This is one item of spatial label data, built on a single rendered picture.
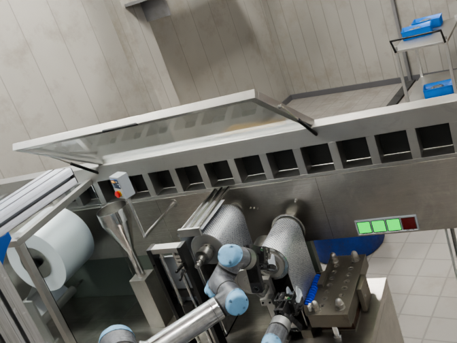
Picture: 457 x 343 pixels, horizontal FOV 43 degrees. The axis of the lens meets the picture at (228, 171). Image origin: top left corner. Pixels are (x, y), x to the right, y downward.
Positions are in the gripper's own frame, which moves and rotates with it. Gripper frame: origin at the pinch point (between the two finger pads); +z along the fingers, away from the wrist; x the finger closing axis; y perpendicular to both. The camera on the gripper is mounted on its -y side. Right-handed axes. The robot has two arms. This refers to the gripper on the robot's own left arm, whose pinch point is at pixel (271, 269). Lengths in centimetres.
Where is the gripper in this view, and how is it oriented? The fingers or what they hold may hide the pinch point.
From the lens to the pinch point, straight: 225.1
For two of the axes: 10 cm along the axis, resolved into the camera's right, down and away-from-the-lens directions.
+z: 4.8, 2.2, 8.5
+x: -8.8, 1.4, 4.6
